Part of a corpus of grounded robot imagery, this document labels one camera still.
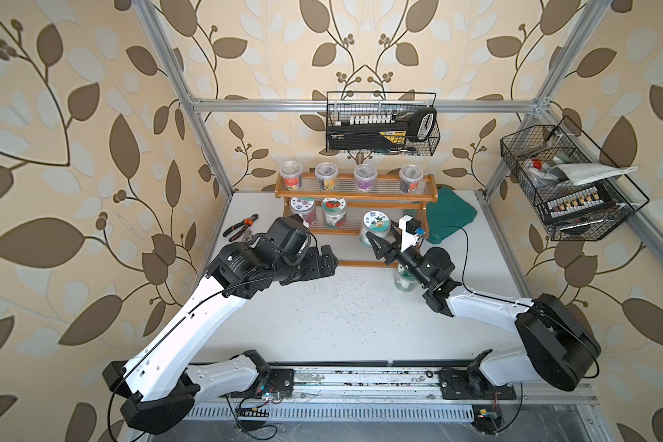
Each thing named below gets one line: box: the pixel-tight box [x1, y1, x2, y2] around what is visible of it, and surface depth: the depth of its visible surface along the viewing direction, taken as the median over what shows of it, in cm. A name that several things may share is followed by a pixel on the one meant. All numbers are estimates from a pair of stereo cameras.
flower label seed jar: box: [289, 196, 318, 228], surface depth 88 cm
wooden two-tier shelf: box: [274, 173, 440, 268], surface depth 82 cm
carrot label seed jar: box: [360, 209, 392, 249], surface depth 77 cm
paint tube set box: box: [545, 184, 615, 222], surface depth 68 cm
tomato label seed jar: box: [321, 197, 348, 230], surface depth 88 cm
